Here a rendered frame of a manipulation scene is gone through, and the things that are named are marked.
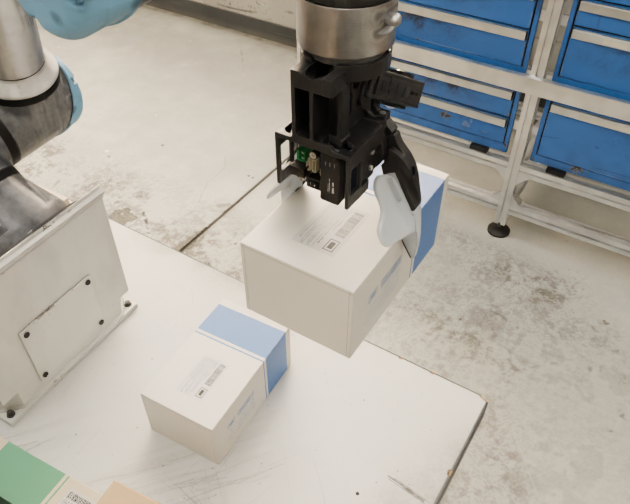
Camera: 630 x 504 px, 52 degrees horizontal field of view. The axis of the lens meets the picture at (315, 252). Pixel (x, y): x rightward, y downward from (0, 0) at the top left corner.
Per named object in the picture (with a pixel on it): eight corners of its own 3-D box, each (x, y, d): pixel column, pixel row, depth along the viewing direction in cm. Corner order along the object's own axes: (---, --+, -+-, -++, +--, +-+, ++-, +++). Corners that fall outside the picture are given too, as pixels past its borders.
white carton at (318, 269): (346, 203, 77) (349, 139, 71) (438, 239, 73) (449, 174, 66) (246, 308, 65) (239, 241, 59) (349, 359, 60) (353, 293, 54)
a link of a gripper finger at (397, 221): (388, 286, 58) (340, 202, 55) (417, 249, 62) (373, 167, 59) (416, 284, 56) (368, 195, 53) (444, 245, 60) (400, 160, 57)
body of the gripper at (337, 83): (274, 187, 56) (267, 58, 48) (326, 141, 61) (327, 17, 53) (350, 218, 53) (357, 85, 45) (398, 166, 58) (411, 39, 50)
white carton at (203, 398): (228, 335, 107) (223, 298, 101) (291, 363, 103) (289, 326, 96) (151, 429, 94) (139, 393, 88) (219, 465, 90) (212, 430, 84)
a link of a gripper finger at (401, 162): (384, 218, 59) (340, 136, 56) (393, 207, 60) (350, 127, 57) (426, 209, 56) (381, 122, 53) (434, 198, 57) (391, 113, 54)
